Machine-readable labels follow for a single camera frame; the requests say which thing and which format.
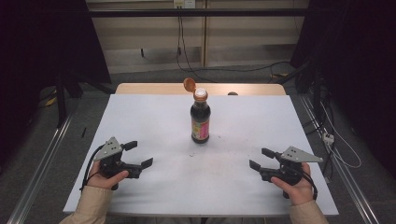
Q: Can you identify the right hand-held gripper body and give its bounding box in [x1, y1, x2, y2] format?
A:
[259, 146, 324, 187]

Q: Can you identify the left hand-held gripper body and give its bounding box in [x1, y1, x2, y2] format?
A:
[92, 136, 143, 179]

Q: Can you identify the dark soy sauce bottle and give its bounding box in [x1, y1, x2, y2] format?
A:
[182, 77, 212, 145]

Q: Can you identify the person's left hand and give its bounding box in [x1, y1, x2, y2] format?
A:
[86, 160, 131, 191]

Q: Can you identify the person's right hand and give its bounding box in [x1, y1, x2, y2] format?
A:
[269, 161, 314, 206]

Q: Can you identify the black metal stand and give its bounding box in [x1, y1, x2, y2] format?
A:
[54, 73, 82, 129]

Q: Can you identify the black curtain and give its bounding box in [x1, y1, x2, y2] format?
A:
[289, 0, 396, 178]
[0, 0, 112, 169]

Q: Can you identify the left hand-held gripper black cable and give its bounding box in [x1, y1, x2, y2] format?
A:
[79, 144, 106, 192]

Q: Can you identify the hand-held gripper black cable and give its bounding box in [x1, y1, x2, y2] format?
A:
[79, 144, 106, 192]
[299, 169, 318, 202]

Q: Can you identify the right hand-held gripper black cable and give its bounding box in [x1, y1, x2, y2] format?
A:
[299, 169, 318, 202]

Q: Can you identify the aluminium floor rail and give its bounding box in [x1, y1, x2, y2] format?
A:
[6, 114, 77, 224]
[298, 92, 381, 224]

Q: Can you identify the white cable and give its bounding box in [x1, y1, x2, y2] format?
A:
[319, 102, 362, 170]

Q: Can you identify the long black floor cable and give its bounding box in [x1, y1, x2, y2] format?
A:
[186, 61, 292, 75]

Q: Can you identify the black power cable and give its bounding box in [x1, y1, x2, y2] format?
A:
[176, 7, 183, 64]
[180, 7, 217, 84]

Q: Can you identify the white wall socket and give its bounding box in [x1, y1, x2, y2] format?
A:
[173, 0, 197, 9]

